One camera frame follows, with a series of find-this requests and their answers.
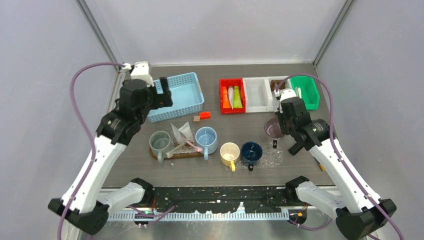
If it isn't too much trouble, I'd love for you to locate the mauve mug black handle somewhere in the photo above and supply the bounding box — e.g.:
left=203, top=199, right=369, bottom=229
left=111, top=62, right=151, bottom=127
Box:
left=264, top=116, right=285, bottom=149

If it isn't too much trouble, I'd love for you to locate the white toothpaste tube red cap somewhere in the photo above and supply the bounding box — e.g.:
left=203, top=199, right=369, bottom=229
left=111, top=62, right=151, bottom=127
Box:
left=170, top=123, right=185, bottom=144

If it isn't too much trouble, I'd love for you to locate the grey-green mug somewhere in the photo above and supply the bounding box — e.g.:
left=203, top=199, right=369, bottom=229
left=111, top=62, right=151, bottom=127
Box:
left=149, top=130, right=172, bottom=164

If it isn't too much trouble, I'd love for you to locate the clear textured acrylic holder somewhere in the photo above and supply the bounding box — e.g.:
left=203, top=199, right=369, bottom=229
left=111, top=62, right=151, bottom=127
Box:
left=166, top=130, right=196, bottom=158

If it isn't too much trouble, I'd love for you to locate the dark blue mug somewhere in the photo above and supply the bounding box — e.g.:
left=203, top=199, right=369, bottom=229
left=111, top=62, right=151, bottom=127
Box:
left=240, top=141, right=263, bottom=172

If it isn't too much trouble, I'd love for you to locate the light blue mug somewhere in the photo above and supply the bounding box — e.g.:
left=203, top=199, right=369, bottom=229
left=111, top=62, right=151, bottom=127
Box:
left=195, top=126, right=218, bottom=161

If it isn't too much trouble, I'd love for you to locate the pink toothbrush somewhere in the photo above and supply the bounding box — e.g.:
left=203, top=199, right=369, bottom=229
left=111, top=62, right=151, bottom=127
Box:
left=184, top=139, right=203, bottom=153

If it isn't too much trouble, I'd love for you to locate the cream mug yellow handle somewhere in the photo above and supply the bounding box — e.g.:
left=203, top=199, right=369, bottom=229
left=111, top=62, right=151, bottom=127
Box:
left=219, top=142, right=240, bottom=172

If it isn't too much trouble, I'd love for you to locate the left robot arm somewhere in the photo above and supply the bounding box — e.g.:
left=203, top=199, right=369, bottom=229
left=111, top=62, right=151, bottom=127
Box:
left=48, top=77, right=173, bottom=236

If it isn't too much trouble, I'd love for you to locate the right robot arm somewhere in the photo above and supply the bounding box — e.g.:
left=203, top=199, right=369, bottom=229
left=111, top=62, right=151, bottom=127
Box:
left=275, top=96, right=397, bottom=240

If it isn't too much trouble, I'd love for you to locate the clear textured oval tray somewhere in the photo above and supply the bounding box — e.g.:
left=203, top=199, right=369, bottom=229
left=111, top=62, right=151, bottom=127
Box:
left=235, top=142, right=284, bottom=170

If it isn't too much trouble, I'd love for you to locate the yellow-green toothpaste tube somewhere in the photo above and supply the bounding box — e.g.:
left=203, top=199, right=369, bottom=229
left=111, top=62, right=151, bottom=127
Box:
left=233, top=86, right=243, bottom=109

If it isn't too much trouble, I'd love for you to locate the oval wooden tray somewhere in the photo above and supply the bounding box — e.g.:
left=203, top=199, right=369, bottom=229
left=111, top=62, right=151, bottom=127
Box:
left=163, top=145, right=204, bottom=160

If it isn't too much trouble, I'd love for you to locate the orange toothpaste tube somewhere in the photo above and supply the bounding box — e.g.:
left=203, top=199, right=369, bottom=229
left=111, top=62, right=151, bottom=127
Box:
left=221, top=86, right=232, bottom=109

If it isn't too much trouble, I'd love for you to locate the small white toothpaste tube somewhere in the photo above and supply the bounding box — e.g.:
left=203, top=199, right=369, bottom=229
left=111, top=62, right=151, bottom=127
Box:
left=227, top=86, right=234, bottom=109

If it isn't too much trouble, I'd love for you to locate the light blue perforated basket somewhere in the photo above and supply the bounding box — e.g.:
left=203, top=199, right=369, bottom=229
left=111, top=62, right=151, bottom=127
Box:
left=147, top=72, right=205, bottom=123

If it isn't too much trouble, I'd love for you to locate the green plastic bin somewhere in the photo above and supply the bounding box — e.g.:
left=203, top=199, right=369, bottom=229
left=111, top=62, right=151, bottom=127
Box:
left=290, top=76, right=321, bottom=111

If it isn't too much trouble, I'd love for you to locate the black microphone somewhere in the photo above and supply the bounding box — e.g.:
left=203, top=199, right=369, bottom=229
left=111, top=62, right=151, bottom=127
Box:
left=288, top=142, right=304, bottom=156

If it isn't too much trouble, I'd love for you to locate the small wooden cube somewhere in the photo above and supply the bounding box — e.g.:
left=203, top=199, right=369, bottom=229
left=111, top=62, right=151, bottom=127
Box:
left=193, top=115, right=201, bottom=124

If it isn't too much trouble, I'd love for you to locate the white plastic bin right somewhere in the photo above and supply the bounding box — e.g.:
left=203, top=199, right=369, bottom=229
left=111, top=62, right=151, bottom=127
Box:
left=265, top=76, right=293, bottom=112

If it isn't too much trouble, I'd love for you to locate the white plastic bin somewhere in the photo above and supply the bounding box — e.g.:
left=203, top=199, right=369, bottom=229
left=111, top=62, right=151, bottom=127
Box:
left=265, top=76, right=293, bottom=112
left=242, top=77, right=272, bottom=113

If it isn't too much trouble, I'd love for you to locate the white plastic bin left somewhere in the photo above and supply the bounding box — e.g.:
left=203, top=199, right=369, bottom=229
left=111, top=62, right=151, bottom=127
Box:
left=242, top=77, right=272, bottom=113

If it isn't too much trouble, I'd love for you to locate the orange block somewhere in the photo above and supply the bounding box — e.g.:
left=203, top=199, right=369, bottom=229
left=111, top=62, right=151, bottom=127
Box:
left=199, top=111, right=211, bottom=120

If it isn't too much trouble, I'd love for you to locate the red plastic bin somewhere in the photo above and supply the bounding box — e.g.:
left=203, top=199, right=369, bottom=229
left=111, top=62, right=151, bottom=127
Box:
left=219, top=78, right=247, bottom=115

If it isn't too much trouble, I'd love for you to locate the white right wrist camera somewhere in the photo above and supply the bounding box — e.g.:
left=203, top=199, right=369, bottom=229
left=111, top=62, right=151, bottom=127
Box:
left=274, top=88, right=297, bottom=103

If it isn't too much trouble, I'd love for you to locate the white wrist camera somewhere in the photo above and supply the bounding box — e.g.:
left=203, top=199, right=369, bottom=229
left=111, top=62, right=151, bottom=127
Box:
left=120, top=61, right=155, bottom=87
left=274, top=88, right=297, bottom=103

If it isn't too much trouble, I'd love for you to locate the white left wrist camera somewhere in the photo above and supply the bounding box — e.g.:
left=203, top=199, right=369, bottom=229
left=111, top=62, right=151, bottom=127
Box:
left=120, top=61, right=155, bottom=87

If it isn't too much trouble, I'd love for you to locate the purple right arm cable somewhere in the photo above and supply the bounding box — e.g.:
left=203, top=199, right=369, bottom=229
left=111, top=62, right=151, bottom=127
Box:
left=274, top=74, right=407, bottom=240

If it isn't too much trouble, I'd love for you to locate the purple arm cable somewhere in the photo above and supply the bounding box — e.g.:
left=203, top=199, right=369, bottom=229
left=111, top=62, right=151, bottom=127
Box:
left=274, top=74, right=407, bottom=240
left=56, top=62, right=176, bottom=240

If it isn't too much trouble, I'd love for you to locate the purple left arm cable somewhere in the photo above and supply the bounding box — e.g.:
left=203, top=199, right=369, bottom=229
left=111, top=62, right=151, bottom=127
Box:
left=56, top=62, right=176, bottom=240

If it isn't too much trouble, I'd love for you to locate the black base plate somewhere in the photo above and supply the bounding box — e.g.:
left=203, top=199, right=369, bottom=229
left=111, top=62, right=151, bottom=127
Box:
left=133, top=186, right=306, bottom=214

